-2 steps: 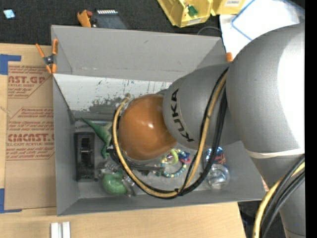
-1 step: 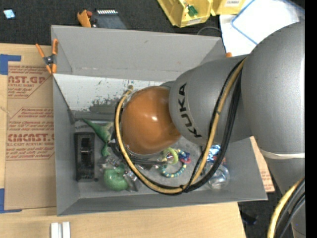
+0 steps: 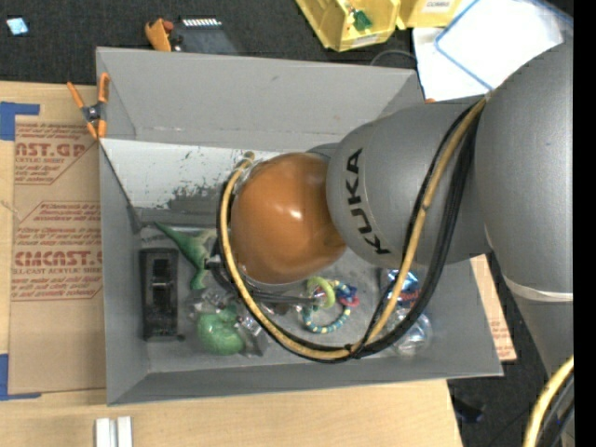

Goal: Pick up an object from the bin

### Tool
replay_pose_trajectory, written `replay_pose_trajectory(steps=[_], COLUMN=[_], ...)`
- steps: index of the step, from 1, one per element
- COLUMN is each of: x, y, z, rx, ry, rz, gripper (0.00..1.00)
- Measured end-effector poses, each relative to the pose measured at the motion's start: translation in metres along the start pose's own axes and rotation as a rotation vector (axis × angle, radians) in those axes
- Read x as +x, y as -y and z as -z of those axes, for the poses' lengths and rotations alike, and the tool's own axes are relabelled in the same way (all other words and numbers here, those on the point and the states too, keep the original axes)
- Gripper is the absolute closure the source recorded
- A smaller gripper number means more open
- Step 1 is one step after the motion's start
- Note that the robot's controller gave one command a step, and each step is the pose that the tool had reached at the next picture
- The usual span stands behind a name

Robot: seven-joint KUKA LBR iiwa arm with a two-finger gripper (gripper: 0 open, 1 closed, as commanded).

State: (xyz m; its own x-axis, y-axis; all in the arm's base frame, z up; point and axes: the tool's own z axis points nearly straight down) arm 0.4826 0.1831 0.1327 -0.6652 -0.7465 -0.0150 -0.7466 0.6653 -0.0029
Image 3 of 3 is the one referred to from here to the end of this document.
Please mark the green round toy animal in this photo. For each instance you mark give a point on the green round toy animal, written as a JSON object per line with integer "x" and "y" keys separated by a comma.
{"x": 216, "y": 335}

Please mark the brown cardboard board red print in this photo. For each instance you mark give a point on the brown cardboard board red print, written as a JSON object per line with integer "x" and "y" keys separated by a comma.
{"x": 56, "y": 342}

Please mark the green toy dinosaur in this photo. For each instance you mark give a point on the green toy dinosaur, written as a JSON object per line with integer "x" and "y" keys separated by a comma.
{"x": 190, "y": 247}

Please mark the dark green flat block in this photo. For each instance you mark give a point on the dark green flat block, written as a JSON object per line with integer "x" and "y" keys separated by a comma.
{"x": 159, "y": 291}

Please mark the clear plastic bottle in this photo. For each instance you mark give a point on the clear plastic bottle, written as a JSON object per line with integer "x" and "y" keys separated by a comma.
{"x": 416, "y": 338}

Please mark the grey metal bin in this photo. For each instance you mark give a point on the grey metal bin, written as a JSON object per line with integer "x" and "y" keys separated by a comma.
{"x": 195, "y": 96}

